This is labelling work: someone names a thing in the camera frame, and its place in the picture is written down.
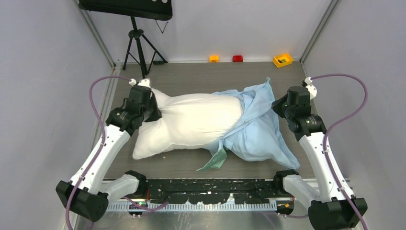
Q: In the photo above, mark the slotted aluminium rail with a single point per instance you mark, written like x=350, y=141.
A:
x=122, y=206

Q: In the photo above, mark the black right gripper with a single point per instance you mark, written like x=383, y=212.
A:
x=278, y=106

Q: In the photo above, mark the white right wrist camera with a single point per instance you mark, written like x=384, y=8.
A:
x=308, y=84

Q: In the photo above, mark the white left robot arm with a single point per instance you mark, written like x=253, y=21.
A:
x=85, y=194

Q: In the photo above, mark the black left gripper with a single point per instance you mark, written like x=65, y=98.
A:
x=155, y=114

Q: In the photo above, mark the black tripod stand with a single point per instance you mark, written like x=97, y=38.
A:
x=136, y=35

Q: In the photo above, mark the white pillow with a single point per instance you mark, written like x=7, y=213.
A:
x=189, y=121

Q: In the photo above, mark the orange small block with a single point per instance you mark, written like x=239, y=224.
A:
x=214, y=58

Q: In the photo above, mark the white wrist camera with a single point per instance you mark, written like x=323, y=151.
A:
x=142, y=83
x=308, y=84

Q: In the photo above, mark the red small block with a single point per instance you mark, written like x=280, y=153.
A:
x=237, y=58

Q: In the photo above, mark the black panel on tripod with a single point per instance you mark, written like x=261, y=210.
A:
x=150, y=9

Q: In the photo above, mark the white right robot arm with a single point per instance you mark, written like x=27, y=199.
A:
x=333, y=206

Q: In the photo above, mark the yellow small bin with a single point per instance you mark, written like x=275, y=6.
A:
x=282, y=60

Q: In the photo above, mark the light blue pillowcase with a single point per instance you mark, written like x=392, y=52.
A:
x=256, y=135

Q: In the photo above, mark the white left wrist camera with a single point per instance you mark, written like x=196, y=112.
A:
x=142, y=83

